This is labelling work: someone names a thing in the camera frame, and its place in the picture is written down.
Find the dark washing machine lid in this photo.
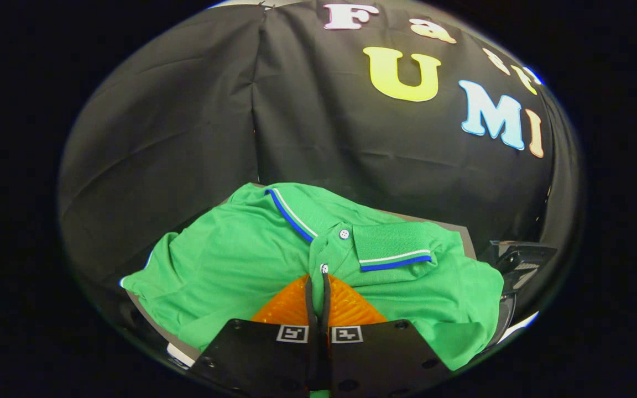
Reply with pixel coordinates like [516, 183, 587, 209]
[479, 240, 558, 346]

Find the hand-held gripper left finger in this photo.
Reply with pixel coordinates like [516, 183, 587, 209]
[189, 275, 322, 396]

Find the black backdrop cloth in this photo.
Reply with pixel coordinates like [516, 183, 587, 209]
[58, 0, 583, 310]

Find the grey cabinet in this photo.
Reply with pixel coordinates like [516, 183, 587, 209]
[122, 209, 477, 370]

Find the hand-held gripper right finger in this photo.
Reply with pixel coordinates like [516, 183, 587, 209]
[321, 273, 452, 396]

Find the green polo shirt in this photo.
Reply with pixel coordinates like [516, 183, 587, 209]
[119, 182, 505, 371]

